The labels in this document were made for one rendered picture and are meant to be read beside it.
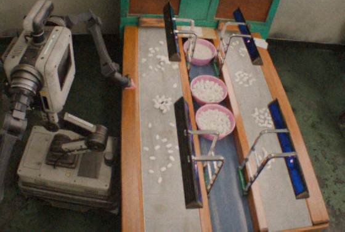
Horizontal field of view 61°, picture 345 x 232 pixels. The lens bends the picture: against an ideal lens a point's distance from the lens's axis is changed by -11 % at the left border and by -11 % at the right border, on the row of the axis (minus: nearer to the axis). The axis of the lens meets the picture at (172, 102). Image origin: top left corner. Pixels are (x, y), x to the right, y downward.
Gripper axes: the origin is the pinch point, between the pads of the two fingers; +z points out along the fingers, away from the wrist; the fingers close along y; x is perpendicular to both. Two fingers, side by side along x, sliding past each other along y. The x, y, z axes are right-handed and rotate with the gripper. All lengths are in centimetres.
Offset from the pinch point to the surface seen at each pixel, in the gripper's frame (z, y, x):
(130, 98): 0.7, -4.9, 5.6
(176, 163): 22, -54, -11
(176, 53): -1.0, 2.2, -38.1
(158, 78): 17.9, 16.5, -5.1
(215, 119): 46, -20, -29
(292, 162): 40, -76, -73
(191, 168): -3, -77, -40
